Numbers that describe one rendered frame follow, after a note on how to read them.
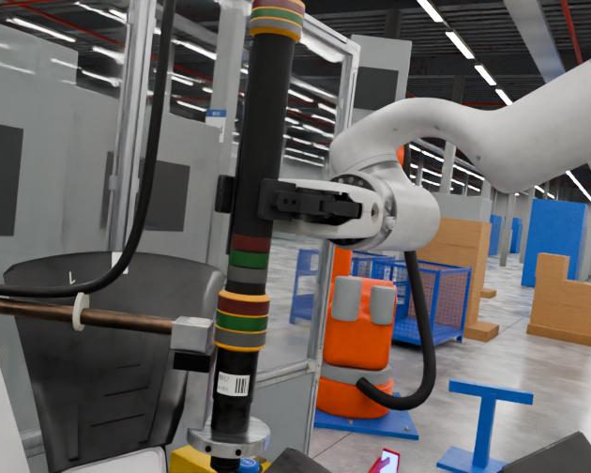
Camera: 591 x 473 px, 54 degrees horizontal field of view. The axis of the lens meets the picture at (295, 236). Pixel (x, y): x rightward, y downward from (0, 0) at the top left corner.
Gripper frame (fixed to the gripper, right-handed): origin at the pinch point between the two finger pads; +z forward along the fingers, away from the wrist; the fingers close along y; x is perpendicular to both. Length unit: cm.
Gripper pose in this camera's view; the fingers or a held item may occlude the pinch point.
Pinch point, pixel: (254, 197)
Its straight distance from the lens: 48.9
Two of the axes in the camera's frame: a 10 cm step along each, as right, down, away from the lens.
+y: -8.1, -1.3, 5.7
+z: -5.7, -0.3, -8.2
